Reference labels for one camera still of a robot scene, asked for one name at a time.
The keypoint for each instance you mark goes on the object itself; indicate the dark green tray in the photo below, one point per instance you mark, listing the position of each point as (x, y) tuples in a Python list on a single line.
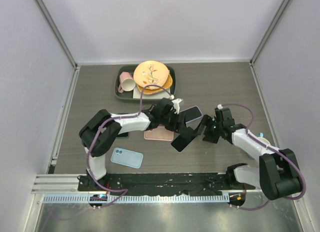
[(127, 96)]

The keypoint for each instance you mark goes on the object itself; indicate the lilac phone case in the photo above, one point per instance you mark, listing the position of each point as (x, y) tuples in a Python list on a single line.
[(200, 111)]

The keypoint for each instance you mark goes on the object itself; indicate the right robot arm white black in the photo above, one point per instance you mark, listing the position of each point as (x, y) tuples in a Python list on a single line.
[(277, 175)]

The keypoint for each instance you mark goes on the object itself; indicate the green phone black screen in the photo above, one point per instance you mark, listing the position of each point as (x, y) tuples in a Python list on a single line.
[(123, 135)]

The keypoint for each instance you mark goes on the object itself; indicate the white square plate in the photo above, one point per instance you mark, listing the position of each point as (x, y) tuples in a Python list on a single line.
[(159, 95)]

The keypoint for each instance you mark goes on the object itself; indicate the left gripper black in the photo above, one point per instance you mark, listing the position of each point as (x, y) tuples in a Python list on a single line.
[(177, 127)]

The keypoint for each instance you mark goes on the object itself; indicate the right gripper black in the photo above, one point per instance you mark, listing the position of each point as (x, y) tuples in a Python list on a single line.
[(208, 121)]

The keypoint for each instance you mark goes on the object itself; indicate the white phone black screen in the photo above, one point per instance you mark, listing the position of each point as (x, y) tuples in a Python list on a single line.
[(181, 142)]

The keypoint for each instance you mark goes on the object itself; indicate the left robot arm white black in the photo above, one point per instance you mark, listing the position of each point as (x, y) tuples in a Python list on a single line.
[(99, 134)]

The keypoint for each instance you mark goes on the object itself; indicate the pink phone case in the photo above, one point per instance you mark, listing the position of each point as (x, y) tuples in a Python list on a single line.
[(159, 134)]

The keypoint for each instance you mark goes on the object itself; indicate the peach floral plate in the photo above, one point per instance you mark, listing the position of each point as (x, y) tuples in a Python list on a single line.
[(150, 72)]

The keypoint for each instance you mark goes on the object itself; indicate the light blue phone case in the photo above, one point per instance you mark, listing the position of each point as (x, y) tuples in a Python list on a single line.
[(127, 158)]

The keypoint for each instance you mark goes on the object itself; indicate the blue phone black screen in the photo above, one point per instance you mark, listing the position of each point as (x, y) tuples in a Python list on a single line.
[(191, 113)]

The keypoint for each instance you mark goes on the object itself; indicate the light blue cup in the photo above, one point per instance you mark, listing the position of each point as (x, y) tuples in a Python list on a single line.
[(257, 146)]

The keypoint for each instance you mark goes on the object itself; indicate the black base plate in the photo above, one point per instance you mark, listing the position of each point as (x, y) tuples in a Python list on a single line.
[(170, 184)]

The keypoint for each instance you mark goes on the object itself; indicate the pink mug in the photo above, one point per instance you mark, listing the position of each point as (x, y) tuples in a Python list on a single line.
[(126, 82)]

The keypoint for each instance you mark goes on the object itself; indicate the white slotted cable duct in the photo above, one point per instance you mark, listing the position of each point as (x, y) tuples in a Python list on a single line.
[(95, 199)]

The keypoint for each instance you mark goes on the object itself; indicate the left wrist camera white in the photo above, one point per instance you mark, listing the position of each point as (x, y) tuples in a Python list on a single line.
[(177, 103)]

